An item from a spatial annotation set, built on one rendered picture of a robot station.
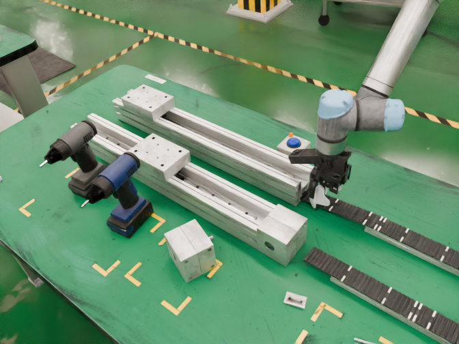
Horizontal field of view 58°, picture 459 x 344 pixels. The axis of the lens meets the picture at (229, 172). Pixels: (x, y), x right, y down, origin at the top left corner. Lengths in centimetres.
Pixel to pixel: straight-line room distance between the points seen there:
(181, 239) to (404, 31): 75
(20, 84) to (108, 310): 177
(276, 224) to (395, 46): 53
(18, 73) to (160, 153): 149
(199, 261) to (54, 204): 55
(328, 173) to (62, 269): 75
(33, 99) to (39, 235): 147
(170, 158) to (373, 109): 58
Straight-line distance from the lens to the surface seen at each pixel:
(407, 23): 115
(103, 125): 152
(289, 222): 107
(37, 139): 171
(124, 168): 111
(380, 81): 113
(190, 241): 105
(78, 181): 136
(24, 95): 266
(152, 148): 128
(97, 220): 130
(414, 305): 106
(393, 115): 102
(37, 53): 437
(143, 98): 152
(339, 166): 109
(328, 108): 98
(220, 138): 138
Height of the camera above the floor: 169
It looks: 43 degrees down
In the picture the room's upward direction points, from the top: 6 degrees counter-clockwise
